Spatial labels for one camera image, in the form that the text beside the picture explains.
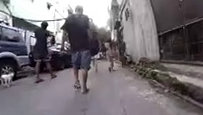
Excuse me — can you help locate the grey asphalt road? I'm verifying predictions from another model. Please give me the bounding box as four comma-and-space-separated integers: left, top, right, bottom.
0, 53, 203, 115

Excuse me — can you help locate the dark car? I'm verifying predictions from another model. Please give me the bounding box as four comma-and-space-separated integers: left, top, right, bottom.
28, 44, 73, 73

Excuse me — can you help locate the blue and grey car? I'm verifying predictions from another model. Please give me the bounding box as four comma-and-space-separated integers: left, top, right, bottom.
0, 17, 35, 87

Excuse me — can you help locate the strip of weeds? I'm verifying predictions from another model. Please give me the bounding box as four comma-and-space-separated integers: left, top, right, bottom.
129, 53, 203, 110

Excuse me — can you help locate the white walled building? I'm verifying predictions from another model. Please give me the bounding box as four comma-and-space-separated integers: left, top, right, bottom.
108, 0, 162, 65

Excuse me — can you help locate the grey concrete pavement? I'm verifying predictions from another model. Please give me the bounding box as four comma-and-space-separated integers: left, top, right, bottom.
158, 59, 203, 101

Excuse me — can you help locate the small white dog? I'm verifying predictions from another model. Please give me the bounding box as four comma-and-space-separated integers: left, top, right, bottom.
0, 71, 16, 89

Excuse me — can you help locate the dark building with fence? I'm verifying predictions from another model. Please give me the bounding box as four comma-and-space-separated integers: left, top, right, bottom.
148, 0, 203, 71

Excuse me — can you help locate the pale green building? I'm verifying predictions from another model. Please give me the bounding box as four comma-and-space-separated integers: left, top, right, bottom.
0, 0, 57, 39

